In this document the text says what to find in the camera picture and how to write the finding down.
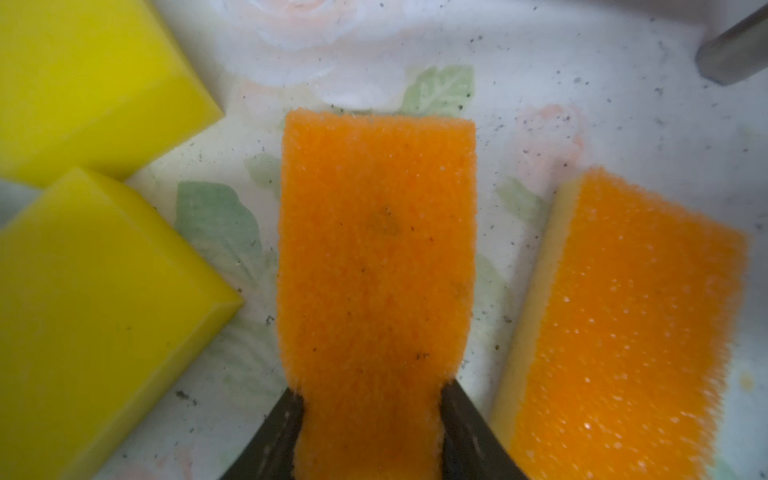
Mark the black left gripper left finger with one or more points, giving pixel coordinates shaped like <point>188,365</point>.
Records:
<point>269,454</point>

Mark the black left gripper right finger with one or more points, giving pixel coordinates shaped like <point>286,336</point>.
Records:
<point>470,448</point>

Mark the orange sponge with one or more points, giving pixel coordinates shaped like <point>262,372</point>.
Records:
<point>375,284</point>
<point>618,363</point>

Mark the white two-tier metal shelf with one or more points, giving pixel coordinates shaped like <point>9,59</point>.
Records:
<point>738,53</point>

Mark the yellow sponge flat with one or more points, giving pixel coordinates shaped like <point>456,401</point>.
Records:
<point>103,307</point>

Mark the yellow sponge block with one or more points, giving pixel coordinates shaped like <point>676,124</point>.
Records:
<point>97,84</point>

